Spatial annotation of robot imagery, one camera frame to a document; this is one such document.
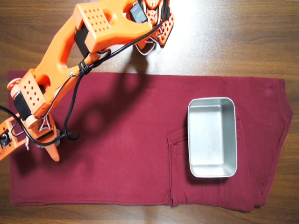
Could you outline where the rectangular metal tray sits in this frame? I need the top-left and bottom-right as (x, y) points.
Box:
(186, 97), (238, 178)

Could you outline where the black zip tie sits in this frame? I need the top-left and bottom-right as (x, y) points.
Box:
(78, 60), (91, 76)

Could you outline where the black cable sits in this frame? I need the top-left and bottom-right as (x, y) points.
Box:
(0, 0), (171, 148)

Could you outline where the maroon cloth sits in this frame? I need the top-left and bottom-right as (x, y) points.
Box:
(7, 70), (294, 213)

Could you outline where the white servo wire bundle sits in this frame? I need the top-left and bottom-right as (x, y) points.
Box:
(135, 38), (162, 56)

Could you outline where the orange robot base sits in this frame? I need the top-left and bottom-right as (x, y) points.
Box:
(130, 0), (176, 49)

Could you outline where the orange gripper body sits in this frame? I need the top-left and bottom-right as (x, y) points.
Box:
(27, 116), (62, 148)

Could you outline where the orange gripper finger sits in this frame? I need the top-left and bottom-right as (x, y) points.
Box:
(45, 143), (61, 162)

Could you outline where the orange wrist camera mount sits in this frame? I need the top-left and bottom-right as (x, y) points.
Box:
(0, 113), (30, 162)

